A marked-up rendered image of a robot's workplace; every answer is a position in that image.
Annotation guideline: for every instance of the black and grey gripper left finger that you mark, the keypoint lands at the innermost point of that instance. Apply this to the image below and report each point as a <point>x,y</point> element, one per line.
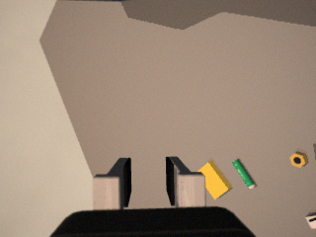
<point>113,190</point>

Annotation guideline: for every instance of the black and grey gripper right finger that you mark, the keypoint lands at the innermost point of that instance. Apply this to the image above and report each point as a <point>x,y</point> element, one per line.
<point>184,188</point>

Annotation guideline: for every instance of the yellow hex nut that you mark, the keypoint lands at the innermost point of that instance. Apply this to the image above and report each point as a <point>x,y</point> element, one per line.
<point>298,159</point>

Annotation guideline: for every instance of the green aaa battery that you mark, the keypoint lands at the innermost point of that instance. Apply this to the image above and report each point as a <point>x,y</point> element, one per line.
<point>243,173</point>

